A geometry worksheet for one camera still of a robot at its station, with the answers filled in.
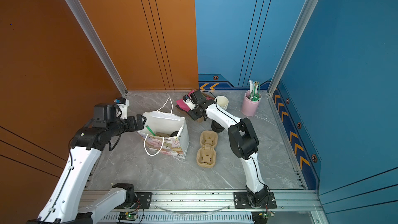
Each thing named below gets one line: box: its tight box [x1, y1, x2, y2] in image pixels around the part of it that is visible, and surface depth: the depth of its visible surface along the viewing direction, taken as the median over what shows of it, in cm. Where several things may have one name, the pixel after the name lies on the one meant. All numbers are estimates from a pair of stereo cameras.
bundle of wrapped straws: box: [248, 79, 262, 102], surface depth 98 cm
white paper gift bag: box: [136, 110, 190, 159], surface depth 78 cm
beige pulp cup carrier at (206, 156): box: [195, 130, 219, 168], surface depth 87 cm
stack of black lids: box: [211, 119, 225, 133], surface depth 97 cm
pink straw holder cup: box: [241, 89, 262, 117], surface depth 102 cm
